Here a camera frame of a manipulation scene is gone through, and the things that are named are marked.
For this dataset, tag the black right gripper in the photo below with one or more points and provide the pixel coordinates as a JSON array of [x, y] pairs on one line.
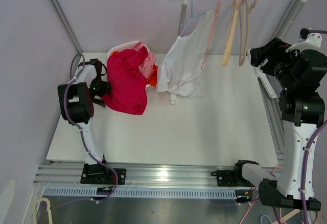
[[276, 51]]

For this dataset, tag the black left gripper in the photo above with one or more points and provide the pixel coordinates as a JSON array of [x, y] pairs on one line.
[[106, 90]]

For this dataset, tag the crimson t shirt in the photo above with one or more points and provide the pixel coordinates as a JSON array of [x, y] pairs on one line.
[[128, 84]]

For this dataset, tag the cream hanger of crimson shirt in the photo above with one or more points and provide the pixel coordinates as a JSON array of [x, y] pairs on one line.
[[245, 9]]

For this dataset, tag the orange t shirt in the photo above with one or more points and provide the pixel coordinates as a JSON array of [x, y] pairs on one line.
[[153, 77]]

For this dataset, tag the cream wooden hanger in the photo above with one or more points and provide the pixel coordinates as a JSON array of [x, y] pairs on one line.
[[231, 33]]

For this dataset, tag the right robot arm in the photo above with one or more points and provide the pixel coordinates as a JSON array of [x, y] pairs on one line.
[[299, 72]]

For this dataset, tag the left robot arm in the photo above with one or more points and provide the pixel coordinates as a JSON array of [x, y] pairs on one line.
[[77, 99]]

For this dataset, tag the pale pink t shirt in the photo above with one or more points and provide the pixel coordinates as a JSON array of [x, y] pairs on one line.
[[180, 71]]

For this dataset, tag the wooden hanger on floor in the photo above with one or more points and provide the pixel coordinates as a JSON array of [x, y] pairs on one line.
[[313, 217]]

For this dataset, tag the white plastic basket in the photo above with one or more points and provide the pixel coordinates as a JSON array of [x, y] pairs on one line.
[[124, 46]]

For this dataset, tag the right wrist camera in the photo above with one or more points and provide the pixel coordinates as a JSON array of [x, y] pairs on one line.
[[310, 40]]

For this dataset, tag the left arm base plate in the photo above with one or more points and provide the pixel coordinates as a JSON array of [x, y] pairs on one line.
[[96, 174]]

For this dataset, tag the white slotted cable duct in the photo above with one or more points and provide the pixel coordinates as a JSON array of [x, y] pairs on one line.
[[221, 194]]

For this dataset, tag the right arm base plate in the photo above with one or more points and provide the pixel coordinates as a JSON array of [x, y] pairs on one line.
[[230, 178]]

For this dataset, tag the blue wire hanger on floor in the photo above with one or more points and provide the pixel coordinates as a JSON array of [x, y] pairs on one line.
[[265, 219]]

